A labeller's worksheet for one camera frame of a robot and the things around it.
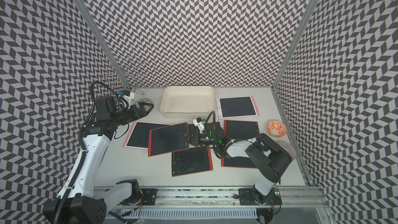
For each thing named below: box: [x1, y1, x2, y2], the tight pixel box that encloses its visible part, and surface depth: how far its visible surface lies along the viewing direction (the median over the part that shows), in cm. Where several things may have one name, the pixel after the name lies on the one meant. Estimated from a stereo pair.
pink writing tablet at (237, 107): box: [215, 95, 261, 120], surface depth 109 cm
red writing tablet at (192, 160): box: [171, 146, 213, 177], surface depth 84 cm
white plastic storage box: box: [159, 85, 216, 120], surface depth 112 cm
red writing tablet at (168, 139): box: [147, 121, 190, 158], surface depth 80 cm
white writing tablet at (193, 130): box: [187, 123, 200, 138], surface depth 80 cm
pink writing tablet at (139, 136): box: [122, 120, 171, 150], surface depth 95 cm
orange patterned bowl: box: [267, 119, 288, 138], surface depth 96 cm
